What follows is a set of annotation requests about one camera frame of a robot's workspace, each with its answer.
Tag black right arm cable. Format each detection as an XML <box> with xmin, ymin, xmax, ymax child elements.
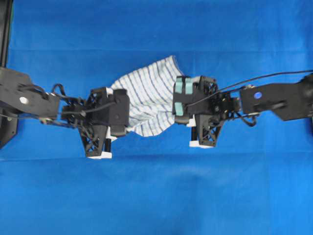
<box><xmin>185</xmin><ymin>70</ymin><xmax>313</xmax><ymax>108</ymax></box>

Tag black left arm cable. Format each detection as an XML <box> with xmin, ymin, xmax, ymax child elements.
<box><xmin>0</xmin><ymin>101</ymin><xmax>115</xmax><ymax>120</ymax></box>

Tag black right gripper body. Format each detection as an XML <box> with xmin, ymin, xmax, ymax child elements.
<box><xmin>187</xmin><ymin>76</ymin><xmax>241</xmax><ymax>149</ymax></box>

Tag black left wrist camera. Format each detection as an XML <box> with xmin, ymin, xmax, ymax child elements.
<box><xmin>98</xmin><ymin>88</ymin><xmax>130</xmax><ymax>137</ymax></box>

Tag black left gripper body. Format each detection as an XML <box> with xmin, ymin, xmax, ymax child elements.
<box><xmin>79</xmin><ymin>87</ymin><xmax>113</xmax><ymax>159</ymax></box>

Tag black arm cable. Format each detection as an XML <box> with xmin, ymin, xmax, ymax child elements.
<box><xmin>185</xmin><ymin>70</ymin><xmax>313</xmax><ymax>108</ymax></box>
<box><xmin>0</xmin><ymin>101</ymin><xmax>115</xmax><ymax>120</ymax></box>

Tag black taped right wrist camera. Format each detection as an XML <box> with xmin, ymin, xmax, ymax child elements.
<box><xmin>172</xmin><ymin>75</ymin><xmax>201</xmax><ymax>126</ymax></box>

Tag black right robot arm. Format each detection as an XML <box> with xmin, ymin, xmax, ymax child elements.
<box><xmin>181</xmin><ymin>70</ymin><xmax>313</xmax><ymax>148</ymax></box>

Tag white blue-striped towel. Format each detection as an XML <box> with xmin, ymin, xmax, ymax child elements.
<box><xmin>111</xmin><ymin>55</ymin><xmax>183</xmax><ymax>137</ymax></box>

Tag black frame post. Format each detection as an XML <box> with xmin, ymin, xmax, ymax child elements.
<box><xmin>0</xmin><ymin>0</ymin><xmax>14</xmax><ymax>67</ymax></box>

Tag blue table cloth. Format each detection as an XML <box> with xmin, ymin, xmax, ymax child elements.
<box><xmin>0</xmin><ymin>0</ymin><xmax>313</xmax><ymax>235</ymax></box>

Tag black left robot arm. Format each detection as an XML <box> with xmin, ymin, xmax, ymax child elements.
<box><xmin>0</xmin><ymin>67</ymin><xmax>117</xmax><ymax>160</ymax></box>

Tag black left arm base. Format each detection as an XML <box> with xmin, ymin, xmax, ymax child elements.
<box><xmin>0</xmin><ymin>110</ymin><xmax>18</xmax><ymax>148</ymax></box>

